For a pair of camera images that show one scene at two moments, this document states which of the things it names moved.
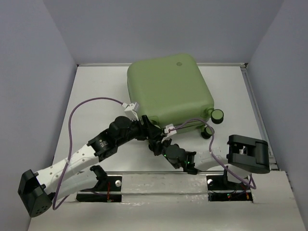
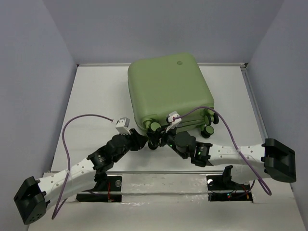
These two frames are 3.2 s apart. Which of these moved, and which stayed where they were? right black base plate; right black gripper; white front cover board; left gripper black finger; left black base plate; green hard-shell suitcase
Moved: right black gripper; left gripper black finger
Stayed: right black base plate; white front cover board; green hard-shell suitcase; left black base plate
